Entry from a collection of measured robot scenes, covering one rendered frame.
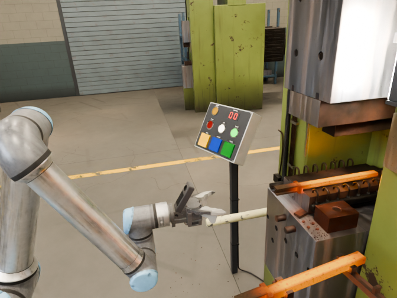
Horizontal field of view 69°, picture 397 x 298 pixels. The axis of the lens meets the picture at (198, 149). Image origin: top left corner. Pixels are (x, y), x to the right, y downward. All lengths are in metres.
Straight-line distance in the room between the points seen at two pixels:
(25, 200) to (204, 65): 5.13
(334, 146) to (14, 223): 1.32
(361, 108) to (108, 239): 0.94
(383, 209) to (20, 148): 1.08
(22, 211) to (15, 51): 8.44
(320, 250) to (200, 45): 5.08
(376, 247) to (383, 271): 0.08
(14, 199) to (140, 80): 8.05
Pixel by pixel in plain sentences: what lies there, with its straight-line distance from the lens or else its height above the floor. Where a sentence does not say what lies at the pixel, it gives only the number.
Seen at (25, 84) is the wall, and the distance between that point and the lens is 9.44.
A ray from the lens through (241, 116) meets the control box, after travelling 1.54.
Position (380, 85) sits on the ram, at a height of 1.41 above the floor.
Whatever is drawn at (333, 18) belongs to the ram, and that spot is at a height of 1.61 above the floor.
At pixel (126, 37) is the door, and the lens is 8.84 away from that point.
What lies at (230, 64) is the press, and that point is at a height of 0.94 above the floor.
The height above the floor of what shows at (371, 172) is 1.01.
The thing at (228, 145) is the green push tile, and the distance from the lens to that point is 1.53.
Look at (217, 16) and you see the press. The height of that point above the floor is 1.79.
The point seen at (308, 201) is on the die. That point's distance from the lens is 1.20.
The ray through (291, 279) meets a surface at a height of 0.98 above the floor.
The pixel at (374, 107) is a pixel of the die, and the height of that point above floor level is 1.32.
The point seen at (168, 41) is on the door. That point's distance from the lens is 8.91.
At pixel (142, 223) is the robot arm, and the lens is 1.07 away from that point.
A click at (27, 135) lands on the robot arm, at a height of 1.38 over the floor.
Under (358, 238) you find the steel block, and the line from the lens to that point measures 1.22.
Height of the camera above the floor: 1.61
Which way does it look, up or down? 23 degrees down
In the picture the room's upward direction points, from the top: 3 degrees counter-clockwise
